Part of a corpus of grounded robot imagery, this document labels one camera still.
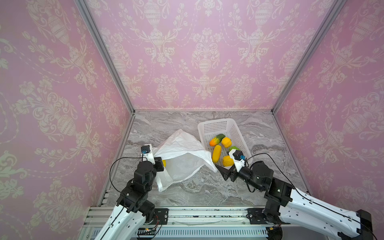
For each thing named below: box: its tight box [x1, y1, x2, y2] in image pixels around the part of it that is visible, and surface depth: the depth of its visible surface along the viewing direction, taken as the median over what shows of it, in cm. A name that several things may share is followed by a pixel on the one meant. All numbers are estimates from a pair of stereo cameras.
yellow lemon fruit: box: [221, 137, 233, 148], surface depth 99 cm
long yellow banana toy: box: [212, 145, 222, 163], surface depth 93 cm
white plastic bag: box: [153, 129, 218, 192], surface depth 77 cm
